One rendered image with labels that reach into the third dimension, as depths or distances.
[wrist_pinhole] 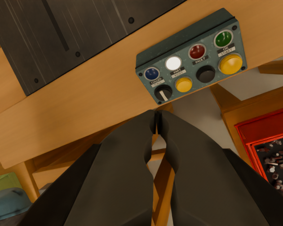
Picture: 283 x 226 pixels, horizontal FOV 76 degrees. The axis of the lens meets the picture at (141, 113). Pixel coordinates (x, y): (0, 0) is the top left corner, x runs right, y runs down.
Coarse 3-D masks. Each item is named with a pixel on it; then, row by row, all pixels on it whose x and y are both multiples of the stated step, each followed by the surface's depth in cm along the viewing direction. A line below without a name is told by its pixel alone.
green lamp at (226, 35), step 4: (224, 32) 23; (228, 32) 23; (220, 36) 23; (224, 36) 23; (228, 36) 23; (216, 40) 24; (220, 40) 23; (224, 40) 23; (228, 40) 23; (220, 44) 24; (224, 44) 24
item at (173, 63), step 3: (174, 57) 25; (168, 60) 26; (171, 60) 26; (174, 60) 25; (177, 60) 26; (168, 63) 26; (171, 63) 26; (174, 63) 26; (177, 63) 26; (180, 63) 26; (168, 66) 26; (171, 66) 26; (174, 66) 26; (177, 66) 26; (171, 69) 27; (174, 69) 27
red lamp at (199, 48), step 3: (198, 45) 24; (192, 48) 24; (195, 48) 24; (198, 48) 24; (201, 48) 24; (192, 51) 25; (195, 51) 24; (198, 51) 24; (201, 51) 24; (204, 51) 25; (192, 54) 25; (195, 54) 25; (198, 54) 25; (201, 54) 25; (192, 57) 25; (195, 57) 25; (198, 57) 25
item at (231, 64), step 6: (234, 54) 25; (222, 60) 25; (228, 60) 25; (234, 60) 25; (240, 60) 25; (222, 66) 25; (228, 66) 25; (234, 66) 25; (240, 66) 25; (222, 72) 26; (228, 72) 26; (234, 72) 26
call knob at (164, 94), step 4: (160, 88) 29; (164, 88) 28; (168, 88) 29; (156, 92) 29; (160, 92) 28; (164, 92) 29; (168, 92) 29; (156, 96) 29; (160, 96) 29; (164, 96) 29; (168, 96) 29; (160, 100) 30; (164, 100) 30
